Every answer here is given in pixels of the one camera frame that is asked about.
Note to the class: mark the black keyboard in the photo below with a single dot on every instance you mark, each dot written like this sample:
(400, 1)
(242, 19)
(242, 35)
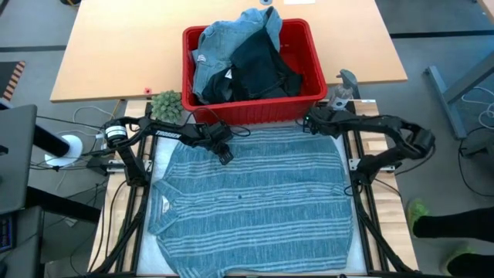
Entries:
(5, 233)

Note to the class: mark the clear spray bottle grey trigger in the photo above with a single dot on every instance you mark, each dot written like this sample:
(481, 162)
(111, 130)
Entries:
(341, 96)

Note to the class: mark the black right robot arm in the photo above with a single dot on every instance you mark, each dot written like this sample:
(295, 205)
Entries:
(386, 125)

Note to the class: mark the green shoe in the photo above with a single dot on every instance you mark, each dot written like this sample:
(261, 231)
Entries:
(417, 212)
(457, 256)

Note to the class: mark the white padded table mat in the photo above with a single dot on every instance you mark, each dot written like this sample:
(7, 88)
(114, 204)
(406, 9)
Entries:
(154, 256)

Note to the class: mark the black chair base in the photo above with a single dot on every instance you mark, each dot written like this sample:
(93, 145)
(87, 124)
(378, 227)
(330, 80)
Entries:
(478, 144)

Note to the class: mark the person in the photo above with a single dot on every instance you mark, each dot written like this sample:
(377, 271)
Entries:
(459, 228)

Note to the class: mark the white paper sheet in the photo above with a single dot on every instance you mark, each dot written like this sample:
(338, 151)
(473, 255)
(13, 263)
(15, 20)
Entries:
(299, 1)

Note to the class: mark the grey desk leg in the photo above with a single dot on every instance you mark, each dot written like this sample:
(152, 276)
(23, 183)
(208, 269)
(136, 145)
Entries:
(449, 96)

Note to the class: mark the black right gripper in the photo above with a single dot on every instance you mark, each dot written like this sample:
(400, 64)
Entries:
(320, 120)

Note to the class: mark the light wooden desk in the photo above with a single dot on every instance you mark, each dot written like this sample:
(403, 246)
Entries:
(116, 46)

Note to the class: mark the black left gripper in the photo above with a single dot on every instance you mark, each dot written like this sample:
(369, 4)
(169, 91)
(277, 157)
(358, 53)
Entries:
(214, 141)

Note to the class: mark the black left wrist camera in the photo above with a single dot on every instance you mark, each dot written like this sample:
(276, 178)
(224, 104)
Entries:
(222, 129)

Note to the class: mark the small red object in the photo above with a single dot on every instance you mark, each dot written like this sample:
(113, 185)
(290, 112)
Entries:
(147, 91)

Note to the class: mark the blue white striped shirt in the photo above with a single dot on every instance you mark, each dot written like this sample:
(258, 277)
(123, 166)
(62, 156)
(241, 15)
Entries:
(251, 216)

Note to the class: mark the dark grey monitor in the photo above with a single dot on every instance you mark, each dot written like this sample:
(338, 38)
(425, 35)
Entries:
(15, 154)

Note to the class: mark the red plastic laundry bin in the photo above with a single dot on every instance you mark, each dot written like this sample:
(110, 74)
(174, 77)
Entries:
(254, 112)

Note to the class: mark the black power adapter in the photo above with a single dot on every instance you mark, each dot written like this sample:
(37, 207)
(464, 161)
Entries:
(98, 165)

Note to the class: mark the black aluminium table frame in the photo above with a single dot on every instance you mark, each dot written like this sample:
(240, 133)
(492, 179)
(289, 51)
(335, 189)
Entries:
(365, 231)

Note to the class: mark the black monitor pole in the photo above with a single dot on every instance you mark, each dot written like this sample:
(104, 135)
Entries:
(48, 141)

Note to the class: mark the small potted green plant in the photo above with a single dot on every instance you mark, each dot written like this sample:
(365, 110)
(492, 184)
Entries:
(166, 106)

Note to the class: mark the light blue denim garment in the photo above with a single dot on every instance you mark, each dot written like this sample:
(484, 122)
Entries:
(220, 50)

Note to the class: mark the white round base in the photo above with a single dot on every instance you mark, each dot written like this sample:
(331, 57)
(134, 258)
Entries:
(73, 148)

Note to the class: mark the dark navy garment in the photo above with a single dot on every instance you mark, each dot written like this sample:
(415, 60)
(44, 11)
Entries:
(256, 69)

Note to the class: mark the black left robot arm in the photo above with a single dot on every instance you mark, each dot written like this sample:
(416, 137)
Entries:
(170, 133)

